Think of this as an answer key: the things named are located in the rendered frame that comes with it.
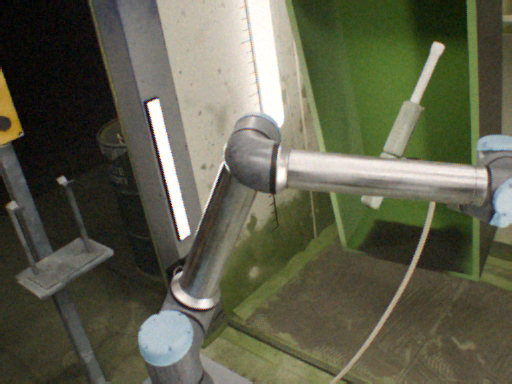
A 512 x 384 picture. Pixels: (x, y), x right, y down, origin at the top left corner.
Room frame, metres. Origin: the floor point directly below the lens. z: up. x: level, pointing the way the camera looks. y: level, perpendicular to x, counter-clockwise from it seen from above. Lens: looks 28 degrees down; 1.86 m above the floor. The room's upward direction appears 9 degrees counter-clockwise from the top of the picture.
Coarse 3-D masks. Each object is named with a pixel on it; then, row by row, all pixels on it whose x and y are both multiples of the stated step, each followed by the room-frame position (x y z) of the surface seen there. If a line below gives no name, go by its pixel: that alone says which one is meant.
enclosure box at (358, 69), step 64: (320, 0) 1.97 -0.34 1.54; (384, 0) 1.95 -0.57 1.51; (448, 0) 1.81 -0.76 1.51; (320, 64) 1.93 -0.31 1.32; (384, 64) 2.02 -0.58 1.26; (448, 64) 1.86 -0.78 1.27; (320, 128) 1.89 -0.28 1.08; (384, 128) 2.09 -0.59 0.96; (448, 128) 1.91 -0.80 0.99; (384, 256) 1.84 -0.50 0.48; (448, 256) 1.75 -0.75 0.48
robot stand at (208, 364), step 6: (204, 360) 1.24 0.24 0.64; (210, 360) 1.23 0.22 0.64; (204, 366) 1.21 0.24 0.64; (210, 366) 1.21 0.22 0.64; (216, 366) 1.20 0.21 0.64; (222, 366) 1.20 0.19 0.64; (210, 372) 1.18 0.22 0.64; (216, 372) 1.18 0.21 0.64; (222, 372) 1.17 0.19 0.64; (228, 372) 1.17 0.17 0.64; (216, 378) 1.15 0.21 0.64; (222, 378) 1.15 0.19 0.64; (228, 378) 1.14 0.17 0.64; (234, 378) 1.14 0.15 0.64; (240, 378) 1.14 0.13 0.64
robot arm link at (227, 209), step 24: (240, 120) 1.22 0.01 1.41; (264, 120) 1.19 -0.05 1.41; (216, 192) 1.19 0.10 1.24; (240, 192) 1.16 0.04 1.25; (216, 216) 1.18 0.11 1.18; (240, 216) 1.18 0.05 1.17; (216, 240) 1.18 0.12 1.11; (192, 264) 1.21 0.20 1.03; (216, 264) 1.19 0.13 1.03; (192, 288) 1.20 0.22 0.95; (216, 288) 1.23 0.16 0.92; (192, 312) 1.19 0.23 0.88
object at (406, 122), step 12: (432, 48) 1.41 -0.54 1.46; (432, 60) 1.39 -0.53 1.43; (420, 84) 1.37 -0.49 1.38; (420, 96) 1.35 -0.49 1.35; (408, 108) 1.34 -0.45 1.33; (420, 108) 1.34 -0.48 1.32; (396, 120) 1.34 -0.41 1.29; (408, 120) 1.32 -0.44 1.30; (396, 132) 1.32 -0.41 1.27; (408, 132) 1.31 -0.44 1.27; (396, 144) 1.30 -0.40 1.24; (384, 156) 1.30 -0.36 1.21; (396, 156) 1.30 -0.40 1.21; (372, 204) 1.24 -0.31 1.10
